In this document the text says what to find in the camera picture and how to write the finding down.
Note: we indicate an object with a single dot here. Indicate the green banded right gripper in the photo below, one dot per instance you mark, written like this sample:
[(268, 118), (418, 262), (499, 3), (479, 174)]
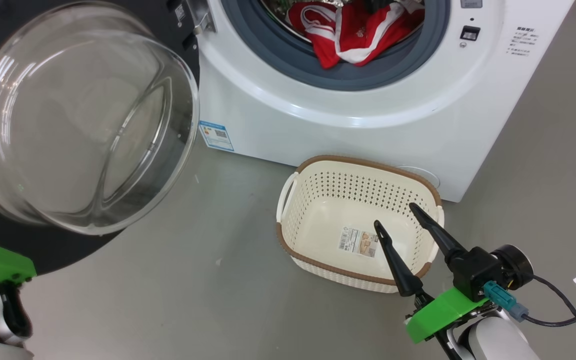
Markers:
[(438, 315)]

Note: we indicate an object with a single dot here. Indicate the cream perforated laundry basket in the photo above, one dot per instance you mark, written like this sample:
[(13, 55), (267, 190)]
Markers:
[(328, 200)]

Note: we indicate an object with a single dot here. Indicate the printed product label sticker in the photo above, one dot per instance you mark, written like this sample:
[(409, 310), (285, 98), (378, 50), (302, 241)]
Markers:
[(358, 242)]

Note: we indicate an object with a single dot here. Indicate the blue energy label sticker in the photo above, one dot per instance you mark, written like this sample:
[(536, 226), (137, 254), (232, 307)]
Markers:
[(216, 136)]

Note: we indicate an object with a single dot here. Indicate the white front-load washing machine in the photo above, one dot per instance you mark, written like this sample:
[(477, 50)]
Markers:
[(368, 135)]

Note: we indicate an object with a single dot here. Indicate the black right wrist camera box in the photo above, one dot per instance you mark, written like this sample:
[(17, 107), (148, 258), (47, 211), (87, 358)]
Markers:
[(478, 272)]

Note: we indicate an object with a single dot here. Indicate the round glass washing machine door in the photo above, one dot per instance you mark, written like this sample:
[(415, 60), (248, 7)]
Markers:
[(68, 125)]

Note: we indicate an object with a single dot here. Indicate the red and white garment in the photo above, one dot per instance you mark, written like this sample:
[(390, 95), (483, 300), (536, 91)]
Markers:
[(358, 35)]

